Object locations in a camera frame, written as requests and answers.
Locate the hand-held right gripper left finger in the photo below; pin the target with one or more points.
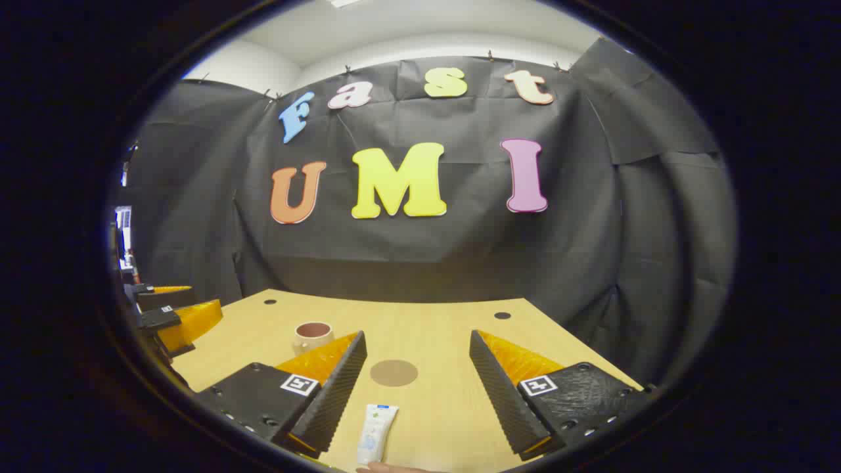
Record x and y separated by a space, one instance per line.
335 401

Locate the wooden desktop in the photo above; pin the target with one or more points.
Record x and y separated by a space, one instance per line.
427 328

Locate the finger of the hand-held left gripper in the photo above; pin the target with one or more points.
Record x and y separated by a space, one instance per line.
190 322
164 299

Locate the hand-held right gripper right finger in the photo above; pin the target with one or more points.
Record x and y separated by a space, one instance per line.
502 401

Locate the beige cup with brown inside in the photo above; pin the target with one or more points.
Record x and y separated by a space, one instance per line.
309 343

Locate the white toothpaste tube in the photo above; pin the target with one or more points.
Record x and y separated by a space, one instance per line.
376 430

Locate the computer monitor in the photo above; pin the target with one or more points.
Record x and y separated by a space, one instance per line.
123 223

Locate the round brown coaster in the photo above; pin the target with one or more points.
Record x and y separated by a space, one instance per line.
394 373

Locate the black backdrop cloth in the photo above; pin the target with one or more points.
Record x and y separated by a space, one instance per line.
460 249

